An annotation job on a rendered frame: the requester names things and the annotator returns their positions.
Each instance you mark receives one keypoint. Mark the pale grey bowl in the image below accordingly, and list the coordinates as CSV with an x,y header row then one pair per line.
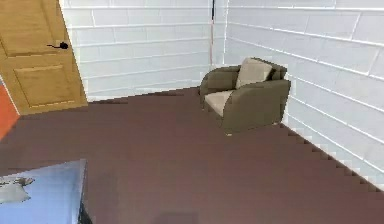
x,y
11,193

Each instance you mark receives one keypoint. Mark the olive green armchair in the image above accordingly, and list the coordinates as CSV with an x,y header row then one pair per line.
x,y
253,103

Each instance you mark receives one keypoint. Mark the thin dark floor lamp pole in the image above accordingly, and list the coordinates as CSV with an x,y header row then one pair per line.
x,y
212,33

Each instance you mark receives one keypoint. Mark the light wooden room door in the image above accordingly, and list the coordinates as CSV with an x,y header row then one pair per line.
x,y
36,76

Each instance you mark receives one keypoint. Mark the blue glossy table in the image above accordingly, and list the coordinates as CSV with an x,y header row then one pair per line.
x,y
53,196

